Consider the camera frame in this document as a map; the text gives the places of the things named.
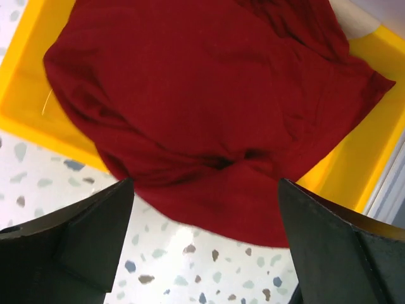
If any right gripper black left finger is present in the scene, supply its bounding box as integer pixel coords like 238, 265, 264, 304
1, 179, 134, 304

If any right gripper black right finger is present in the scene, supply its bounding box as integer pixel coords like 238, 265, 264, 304
278, 179, 404, 304

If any dark red t-shirt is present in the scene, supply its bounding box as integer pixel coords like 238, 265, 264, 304
44, 1, 394, 248

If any yellow plastic bin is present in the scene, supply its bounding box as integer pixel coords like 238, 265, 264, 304
1, 1, 404, 221

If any beige t-shirt in bin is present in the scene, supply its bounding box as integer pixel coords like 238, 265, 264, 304
329, 0, 381, 40

